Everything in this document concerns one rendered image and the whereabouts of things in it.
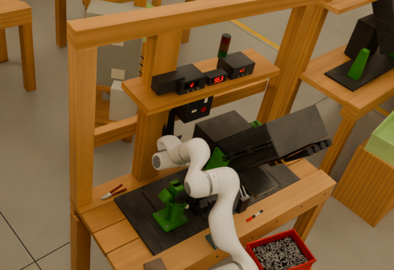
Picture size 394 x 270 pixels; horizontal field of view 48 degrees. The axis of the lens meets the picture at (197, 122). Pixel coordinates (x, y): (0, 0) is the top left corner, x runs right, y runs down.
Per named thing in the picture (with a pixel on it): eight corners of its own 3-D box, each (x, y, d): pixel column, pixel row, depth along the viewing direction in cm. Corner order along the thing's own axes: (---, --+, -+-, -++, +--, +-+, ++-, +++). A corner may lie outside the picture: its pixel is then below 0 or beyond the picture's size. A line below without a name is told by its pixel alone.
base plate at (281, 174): (299, 181, 284) (301, 179, 283) (154, 257, 224) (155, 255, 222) (255, 141, 308) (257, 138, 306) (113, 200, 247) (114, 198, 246)
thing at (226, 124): (241, 168, 281) (254, 127, 260) (203, 185, 265) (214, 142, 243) (223, 150, 292) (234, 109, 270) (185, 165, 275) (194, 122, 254)
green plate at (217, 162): (224, 188, 246) (240, 158, 236) (213, 190, 240) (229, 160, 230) (211, 174, 252) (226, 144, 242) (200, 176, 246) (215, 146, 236)
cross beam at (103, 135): (264, 91, 302) (268, 80, 296) (86, 151, 230) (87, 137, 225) (260, 87, 304) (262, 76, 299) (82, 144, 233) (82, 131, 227)
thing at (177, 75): (183, 88, 222) (185, 77, 217) (158, 95, 214) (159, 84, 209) (175, 81, 226) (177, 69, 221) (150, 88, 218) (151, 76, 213)
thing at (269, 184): (276, 188, 244) (278, 185, 242) (255, 199, 236) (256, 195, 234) (231, 145, 266) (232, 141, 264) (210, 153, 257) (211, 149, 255)
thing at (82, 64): (271, 129, 321) (316, 3, 261) (77, 208, 239) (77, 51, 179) (262, 121, 326) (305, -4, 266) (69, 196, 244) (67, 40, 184)
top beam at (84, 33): (316, 3, 261) (322, -12, 255) (75, 51, 178) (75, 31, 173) (305, -4, 266) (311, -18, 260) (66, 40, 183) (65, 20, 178)
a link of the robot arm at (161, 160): (169, 150, 227) (173, 168, 226) (148, 153, 218) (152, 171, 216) (180, 147, 221) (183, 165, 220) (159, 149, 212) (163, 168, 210)
